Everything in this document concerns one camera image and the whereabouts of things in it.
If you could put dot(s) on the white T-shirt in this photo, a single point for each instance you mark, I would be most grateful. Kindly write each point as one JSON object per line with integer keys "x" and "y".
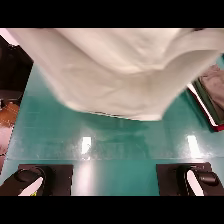
{"x": 110, "y": 76}

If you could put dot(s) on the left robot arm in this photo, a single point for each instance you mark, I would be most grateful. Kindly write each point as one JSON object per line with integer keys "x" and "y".
{"x": 28, "y": 181}

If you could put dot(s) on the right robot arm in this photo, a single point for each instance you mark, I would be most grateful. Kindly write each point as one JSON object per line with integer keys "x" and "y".
{"x": 196, "y": 181}

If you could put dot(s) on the red garment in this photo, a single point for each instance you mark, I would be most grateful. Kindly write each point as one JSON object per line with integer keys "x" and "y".
{"x": 204, "y": 111}

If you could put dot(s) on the green garment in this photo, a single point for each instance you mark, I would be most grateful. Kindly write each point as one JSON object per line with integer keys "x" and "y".
{"x": 209, "y": 104}

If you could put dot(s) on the grey garment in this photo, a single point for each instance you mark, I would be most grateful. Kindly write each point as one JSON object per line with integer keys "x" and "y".
{"x": 216, "y": 86}

